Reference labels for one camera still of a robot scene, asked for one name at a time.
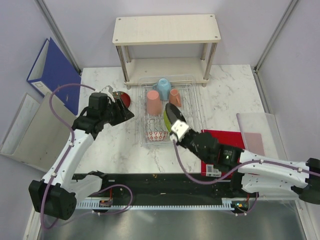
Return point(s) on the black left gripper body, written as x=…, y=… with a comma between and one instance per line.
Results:
x=112, y=115

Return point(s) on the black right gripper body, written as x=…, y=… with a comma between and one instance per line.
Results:
x=187, y=142

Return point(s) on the red floral plate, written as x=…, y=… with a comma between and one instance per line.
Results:
x=123, y=96

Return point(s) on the green plastic plate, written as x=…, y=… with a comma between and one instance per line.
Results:
x=167, y=122

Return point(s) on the pink plastic tumbler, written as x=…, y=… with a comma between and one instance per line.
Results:
x=153, y=103

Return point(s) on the black plate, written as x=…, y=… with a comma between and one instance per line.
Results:
x=174, y=113

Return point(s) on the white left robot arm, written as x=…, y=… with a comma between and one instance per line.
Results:
x=56, y=195

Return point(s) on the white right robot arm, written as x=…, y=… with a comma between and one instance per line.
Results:
x=250, y=172

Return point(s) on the red patterned bowl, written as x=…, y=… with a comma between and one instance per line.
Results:
x=156, y=136

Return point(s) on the blue ceramic mug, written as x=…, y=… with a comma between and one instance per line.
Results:
x=163, y=87

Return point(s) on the orange dotted mug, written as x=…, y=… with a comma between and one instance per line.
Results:
x=175, y=97

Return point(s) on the clear plastic sheet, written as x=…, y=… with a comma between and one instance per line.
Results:
x=260, y=134

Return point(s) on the grey folder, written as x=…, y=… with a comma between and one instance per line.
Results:
x=36, y=137

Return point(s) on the light wooden two-tier shelf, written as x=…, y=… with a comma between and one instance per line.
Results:
x=166, y=30

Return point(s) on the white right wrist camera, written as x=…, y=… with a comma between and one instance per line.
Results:
x=179, y=130

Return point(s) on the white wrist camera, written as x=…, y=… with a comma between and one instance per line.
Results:
x=108, y=90
x=179, y=130

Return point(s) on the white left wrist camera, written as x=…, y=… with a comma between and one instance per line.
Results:
x=108, y=90

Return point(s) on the white wire dish rack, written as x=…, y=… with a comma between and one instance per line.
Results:
x=154, y=130

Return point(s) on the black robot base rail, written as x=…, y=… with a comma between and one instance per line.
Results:
x=168, y=188

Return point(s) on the blue ring binder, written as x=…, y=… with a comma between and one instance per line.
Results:
x=51, y=70

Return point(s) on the white slotted cable duct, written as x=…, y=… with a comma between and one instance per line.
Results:
x=97, y=204

